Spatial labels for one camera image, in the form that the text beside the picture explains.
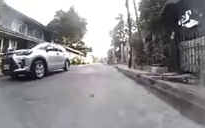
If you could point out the large dark tree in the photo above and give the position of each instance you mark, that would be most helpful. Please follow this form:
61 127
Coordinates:
68 28

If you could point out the utility pole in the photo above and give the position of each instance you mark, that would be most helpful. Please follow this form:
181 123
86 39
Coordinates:
129 33

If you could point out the low white building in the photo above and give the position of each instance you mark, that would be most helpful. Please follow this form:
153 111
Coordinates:
77 56

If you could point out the raised concrete pavement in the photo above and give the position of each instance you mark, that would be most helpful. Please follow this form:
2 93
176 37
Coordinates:
186 91

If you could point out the grey asphalt road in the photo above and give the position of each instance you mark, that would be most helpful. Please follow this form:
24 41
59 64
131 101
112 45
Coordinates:
90 100

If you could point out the two-storey house with porch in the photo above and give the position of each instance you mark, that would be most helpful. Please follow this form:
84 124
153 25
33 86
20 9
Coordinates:
15 31

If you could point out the silver car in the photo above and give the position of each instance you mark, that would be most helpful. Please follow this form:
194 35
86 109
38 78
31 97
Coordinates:
40 60

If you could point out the dark fenced house front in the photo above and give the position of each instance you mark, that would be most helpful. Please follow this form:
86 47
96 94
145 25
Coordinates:
180 40

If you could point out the row of trees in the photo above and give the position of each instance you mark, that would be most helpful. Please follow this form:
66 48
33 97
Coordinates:
118 41

